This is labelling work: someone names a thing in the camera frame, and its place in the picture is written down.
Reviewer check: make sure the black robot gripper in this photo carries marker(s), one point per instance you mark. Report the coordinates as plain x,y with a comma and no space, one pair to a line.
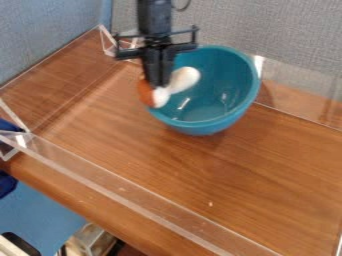
156,31

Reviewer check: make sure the brown and white toy mushroom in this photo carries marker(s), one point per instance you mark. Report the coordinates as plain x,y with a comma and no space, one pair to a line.
156,97

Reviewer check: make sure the blue plastic bowl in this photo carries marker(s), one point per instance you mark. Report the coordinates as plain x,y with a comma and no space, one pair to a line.
216,103

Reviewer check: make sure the blue cloth at left edge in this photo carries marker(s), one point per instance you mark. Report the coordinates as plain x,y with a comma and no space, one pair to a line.
9,182

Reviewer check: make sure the clear acrylic front barrier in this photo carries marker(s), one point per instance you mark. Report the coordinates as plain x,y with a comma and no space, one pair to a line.
176,218

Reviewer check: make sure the black object at bottom left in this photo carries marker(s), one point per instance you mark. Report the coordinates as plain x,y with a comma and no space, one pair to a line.
15,246

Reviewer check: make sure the clear acrylic left bracket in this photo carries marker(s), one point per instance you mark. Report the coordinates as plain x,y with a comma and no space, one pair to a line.
15,139

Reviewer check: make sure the metal frame under table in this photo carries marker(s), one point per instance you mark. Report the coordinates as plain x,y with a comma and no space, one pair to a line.
92,241

